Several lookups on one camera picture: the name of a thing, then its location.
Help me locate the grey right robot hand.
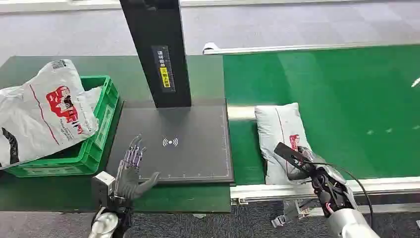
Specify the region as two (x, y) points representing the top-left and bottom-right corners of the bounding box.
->
(286, 146), (347, 188)

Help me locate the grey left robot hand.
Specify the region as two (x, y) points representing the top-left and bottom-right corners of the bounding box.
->
(114, 134), (161, 201)

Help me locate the small grey parcel bag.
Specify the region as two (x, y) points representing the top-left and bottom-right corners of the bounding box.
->
(254, 102), (317, 186)

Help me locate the green plastic crate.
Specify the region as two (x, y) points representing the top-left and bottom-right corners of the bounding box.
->
(4, 75), (120, 179)

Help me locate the green conveyor belt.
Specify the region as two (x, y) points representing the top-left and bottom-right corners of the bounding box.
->
(222, 44), (420, 185)

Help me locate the large white parcel bag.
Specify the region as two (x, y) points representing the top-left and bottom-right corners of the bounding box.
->
(0, 59), (103, 171)

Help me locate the yellow and black column label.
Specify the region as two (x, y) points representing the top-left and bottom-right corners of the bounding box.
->
(151, 45), (176, 94)

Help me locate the black scanner column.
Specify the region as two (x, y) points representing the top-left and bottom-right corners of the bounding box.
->
(118, 0), (192, 109)

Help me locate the black flat wrist camera plate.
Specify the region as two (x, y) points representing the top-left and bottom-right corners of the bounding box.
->
(273, 142), (311, 169)

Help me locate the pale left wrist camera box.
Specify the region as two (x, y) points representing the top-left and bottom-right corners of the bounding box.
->
(91, 171), (116, 208)

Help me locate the grey metal bracket under conveyor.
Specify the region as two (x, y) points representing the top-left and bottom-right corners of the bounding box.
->
(271, 199), (317, 229)

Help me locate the silver conveyor frame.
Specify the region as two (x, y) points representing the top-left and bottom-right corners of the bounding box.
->
(202, 42), (420, 218)

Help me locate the black scanner base plate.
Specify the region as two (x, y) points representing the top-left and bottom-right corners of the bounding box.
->
(105, 105), (235, 185)

